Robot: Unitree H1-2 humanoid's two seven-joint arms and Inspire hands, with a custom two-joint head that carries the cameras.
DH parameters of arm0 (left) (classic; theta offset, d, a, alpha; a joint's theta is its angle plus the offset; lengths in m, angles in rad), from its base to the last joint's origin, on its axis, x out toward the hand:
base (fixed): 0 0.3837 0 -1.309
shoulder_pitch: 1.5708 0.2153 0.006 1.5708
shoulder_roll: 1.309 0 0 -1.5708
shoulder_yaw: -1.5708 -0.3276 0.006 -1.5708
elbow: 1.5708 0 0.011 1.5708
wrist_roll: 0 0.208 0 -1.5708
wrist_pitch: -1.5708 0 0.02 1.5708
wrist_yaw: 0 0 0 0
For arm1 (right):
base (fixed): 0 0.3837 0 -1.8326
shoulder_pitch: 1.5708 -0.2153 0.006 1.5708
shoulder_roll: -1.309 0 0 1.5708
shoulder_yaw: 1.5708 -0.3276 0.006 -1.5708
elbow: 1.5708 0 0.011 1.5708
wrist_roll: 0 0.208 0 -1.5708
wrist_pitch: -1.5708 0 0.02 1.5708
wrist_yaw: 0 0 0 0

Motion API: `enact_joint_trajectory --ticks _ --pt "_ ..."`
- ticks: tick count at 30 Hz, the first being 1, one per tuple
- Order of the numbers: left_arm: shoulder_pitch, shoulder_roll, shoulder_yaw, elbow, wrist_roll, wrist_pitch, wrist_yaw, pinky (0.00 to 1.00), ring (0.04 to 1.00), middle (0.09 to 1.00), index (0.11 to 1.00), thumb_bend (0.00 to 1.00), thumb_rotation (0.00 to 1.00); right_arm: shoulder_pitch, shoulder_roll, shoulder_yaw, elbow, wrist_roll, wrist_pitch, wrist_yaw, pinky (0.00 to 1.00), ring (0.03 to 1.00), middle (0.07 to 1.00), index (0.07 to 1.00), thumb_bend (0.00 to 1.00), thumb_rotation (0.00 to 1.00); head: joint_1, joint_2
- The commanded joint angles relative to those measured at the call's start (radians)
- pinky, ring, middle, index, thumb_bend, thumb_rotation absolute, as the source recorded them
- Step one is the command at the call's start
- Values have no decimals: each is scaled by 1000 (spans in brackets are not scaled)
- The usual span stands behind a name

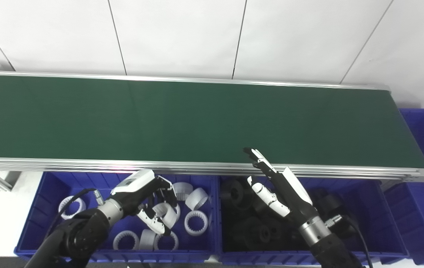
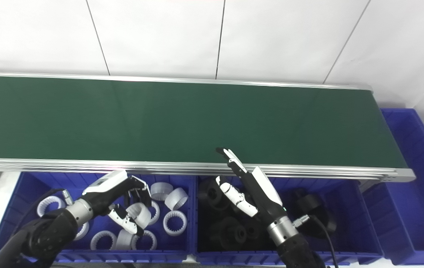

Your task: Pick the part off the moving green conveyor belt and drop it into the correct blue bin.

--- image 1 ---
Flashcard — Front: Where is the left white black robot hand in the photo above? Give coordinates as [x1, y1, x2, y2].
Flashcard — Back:
[111, 169, 178, 236]

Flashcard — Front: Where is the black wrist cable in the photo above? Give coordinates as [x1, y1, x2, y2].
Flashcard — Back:
[46, 188, 105, 239]
[326, 214, 374, 268]

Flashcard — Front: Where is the blue bin with white rings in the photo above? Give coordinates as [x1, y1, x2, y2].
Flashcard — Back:
[14, 171, 220, 263]

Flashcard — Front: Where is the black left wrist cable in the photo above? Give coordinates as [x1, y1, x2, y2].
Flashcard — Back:
[46, 188, 105, 239]

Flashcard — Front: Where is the green conveyor belt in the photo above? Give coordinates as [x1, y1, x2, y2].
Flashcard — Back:
[0, 69, 424, 183]
[0, 74, 424, 169]

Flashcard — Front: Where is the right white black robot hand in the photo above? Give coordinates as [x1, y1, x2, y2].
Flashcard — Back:
[243, 147, 319, 227]

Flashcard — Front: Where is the blue bin with black parts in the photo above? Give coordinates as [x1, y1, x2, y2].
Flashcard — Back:
[218, 175, 410, 265]

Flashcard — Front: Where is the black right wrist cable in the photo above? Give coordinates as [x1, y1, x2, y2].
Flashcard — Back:
[326, 214, 374, 268]

